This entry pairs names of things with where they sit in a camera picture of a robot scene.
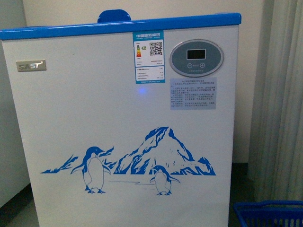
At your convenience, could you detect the glass sliding freezer lid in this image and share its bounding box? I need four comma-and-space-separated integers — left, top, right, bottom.
97, 9, 132, 23

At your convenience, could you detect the white blue chest freezer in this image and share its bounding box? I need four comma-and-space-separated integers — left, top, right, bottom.
0, 13, 241, 227

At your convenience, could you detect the blue plastic shopping basket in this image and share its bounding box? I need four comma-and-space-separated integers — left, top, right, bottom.
233, 201, 303, 227

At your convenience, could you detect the grey white window curtain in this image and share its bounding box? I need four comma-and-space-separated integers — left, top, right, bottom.
248, 0, 303, 201

